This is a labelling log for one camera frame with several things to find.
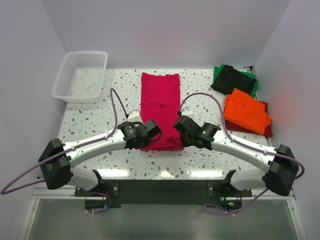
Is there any crimson pink t shirt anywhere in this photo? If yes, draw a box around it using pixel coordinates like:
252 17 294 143
140 72 184 152

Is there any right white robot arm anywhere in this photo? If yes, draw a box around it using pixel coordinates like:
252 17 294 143
173 115 302 197

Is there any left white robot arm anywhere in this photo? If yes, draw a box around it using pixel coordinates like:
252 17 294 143
38 119 162 196

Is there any folded orange t shirt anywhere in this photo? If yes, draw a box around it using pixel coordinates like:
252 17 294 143
221 87 273 135

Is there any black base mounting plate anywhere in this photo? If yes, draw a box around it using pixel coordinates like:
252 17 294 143
74 179 252 210

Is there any folded black t shirt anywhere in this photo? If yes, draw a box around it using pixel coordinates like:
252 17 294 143
210 64 257 95

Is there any folded green t shirt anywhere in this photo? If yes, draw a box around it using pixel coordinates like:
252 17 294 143
212 64 259 99

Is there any folded dark red t shirt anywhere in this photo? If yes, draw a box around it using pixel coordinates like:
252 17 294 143
224 100 274 138

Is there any white plastic basket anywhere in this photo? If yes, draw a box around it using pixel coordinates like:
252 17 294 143
51 51 108 104

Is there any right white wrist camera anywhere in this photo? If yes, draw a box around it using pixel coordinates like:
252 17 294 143
181 108 195 120

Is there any aluminium frame rail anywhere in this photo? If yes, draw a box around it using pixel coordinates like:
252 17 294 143
30 178 297 201

